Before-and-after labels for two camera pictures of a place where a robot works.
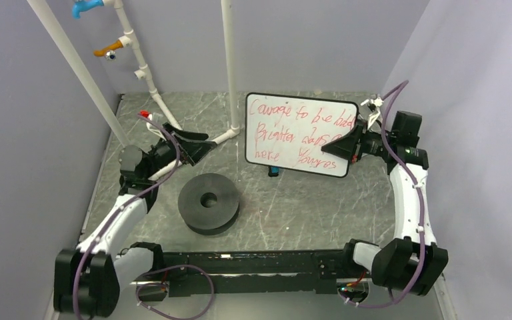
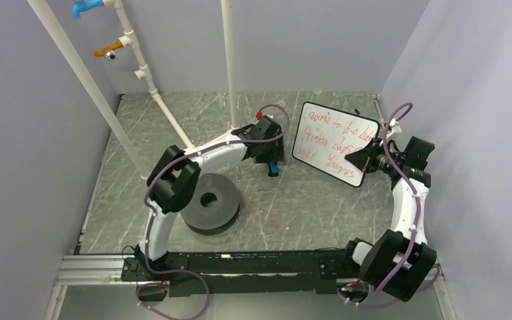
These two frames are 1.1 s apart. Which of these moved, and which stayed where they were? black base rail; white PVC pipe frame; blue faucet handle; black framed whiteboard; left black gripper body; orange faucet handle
Moved: left black gripper body; black framed whiteboard
Stayed: orange faucet handle; black base rail; white PVC pipe frame; blue faucet handle
